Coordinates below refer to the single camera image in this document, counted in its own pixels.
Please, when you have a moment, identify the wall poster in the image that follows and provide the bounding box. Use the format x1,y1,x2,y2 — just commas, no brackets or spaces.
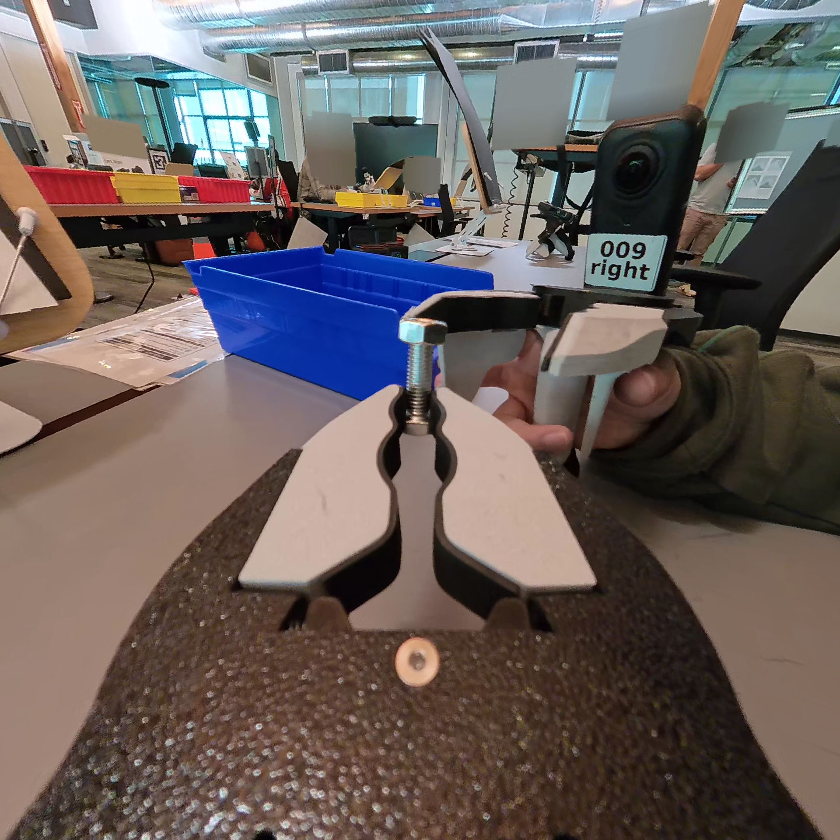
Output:
740,152,791,199

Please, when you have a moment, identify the large dark screen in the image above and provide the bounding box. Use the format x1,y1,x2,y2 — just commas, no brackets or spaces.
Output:
353,121,439,193

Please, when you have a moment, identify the black floor lamp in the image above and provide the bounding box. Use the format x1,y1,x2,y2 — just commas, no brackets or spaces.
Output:
134,75,173,155

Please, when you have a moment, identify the steel hex bolt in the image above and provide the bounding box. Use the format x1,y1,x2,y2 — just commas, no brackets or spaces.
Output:
398,317,448,438

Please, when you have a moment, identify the wooden document stand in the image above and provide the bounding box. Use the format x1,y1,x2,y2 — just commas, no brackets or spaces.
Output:
435,121,519,257
0,134,93,454

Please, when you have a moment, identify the standing desk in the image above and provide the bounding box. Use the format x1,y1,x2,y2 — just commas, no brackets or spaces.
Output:
512,131,608,244

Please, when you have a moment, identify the small black clamp device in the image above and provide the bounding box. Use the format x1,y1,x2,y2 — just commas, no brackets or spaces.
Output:
527,201,587,263

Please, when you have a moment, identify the blue plastic bin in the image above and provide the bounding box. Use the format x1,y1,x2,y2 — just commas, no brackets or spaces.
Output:
182,246,494,401

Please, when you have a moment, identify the grey desk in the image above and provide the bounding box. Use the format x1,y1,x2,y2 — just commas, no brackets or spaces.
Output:
0,239,840,840

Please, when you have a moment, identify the red plastic bin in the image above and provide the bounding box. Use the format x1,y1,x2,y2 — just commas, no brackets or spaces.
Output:
177,176,252,204
25,165,120,204

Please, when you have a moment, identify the silver ventilation duct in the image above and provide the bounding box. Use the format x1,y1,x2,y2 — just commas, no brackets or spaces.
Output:
154,0,657,59

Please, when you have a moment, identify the person's right hand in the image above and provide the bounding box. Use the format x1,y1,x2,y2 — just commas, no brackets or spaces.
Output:
480,331,685,455

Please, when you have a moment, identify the coiled cable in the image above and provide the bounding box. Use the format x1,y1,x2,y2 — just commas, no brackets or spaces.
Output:
500,164,519,240

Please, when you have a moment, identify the wooden post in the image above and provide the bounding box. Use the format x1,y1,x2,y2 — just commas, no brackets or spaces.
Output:
23,0,83,132
689,0,749,109

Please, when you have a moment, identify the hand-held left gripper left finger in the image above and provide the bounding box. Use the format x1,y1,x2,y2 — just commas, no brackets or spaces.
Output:
238,385,403,614

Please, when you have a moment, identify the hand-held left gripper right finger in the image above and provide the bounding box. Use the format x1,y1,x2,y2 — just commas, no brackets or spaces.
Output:
433,387,599,622

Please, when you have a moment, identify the thin dark flat panel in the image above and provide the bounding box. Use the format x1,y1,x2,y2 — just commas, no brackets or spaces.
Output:
419,28,494,198

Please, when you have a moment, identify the black office chair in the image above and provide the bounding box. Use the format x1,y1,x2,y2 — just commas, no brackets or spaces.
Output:
669,139,840,352

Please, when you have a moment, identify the plastic bag with printed label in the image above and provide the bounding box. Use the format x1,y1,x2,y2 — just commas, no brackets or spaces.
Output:
7,295,227,391

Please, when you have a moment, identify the person's right forearm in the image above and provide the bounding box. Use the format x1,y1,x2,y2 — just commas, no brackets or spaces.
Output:
594,325,840,536

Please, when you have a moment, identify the long wooden table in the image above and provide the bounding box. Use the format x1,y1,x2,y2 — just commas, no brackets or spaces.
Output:
49,200,277,247

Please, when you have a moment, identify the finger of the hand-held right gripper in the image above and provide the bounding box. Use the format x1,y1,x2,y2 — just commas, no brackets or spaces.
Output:
400,292,541,401
538,307,670,380

